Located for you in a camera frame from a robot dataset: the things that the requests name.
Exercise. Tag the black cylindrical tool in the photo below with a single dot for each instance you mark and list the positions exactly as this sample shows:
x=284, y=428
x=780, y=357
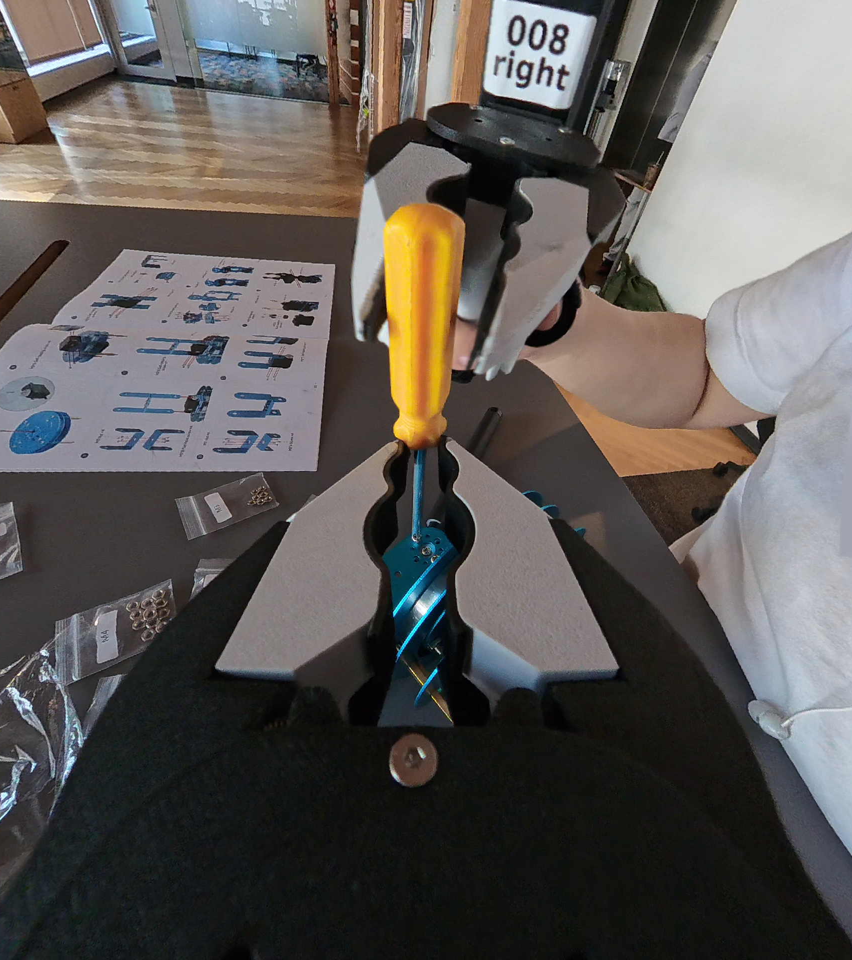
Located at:
x=487, y=427

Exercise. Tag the person in white shirt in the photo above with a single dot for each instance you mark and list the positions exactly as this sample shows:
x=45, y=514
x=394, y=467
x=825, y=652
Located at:
x=786, y=600

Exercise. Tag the person's right hand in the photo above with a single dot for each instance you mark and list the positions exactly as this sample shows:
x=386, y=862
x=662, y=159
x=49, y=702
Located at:
x=598, y=330

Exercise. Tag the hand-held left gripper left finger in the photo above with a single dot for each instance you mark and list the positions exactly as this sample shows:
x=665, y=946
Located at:
x=306, y=600

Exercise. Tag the dark grey desk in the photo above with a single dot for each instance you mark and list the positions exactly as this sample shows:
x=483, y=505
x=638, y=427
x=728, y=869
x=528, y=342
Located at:
x=110, y=525

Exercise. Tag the wooden post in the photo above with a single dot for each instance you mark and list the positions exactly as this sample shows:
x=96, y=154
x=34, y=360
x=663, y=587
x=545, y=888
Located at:
x=471, y=45
x=392, y=60

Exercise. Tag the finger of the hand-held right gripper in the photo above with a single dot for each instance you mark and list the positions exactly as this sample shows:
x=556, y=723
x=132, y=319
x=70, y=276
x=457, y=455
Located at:
x=373, y=247
x=553, y=225

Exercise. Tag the zip bag of small nuts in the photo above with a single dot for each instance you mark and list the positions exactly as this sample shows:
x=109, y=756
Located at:
x=208, y=510

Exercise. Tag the crumpled clear plastic wrap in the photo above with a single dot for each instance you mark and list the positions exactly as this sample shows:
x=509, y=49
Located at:
x=5, y=750

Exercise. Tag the person's right forearm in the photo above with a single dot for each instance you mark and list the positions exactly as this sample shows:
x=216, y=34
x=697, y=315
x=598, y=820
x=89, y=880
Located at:
x=681, y=367

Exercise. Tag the printed instruction sheet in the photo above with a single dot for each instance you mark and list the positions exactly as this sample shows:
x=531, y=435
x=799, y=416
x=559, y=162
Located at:
x=170, y=322

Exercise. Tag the glass door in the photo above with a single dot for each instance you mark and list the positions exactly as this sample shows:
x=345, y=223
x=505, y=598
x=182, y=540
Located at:
x=245, y=37

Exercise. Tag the blue metal toy robot arm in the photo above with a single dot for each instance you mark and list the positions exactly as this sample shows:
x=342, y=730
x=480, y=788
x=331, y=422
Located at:
x=414, y=570

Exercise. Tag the green bag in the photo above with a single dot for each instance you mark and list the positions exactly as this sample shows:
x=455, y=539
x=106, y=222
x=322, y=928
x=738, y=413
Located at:
x=632, y=289

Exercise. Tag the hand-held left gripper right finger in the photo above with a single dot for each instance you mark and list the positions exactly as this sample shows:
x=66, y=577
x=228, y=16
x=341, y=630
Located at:
x=531, y=600

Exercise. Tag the pile of small zip bags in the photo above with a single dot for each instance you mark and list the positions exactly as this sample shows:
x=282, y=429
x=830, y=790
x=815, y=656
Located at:
x=110, y=630

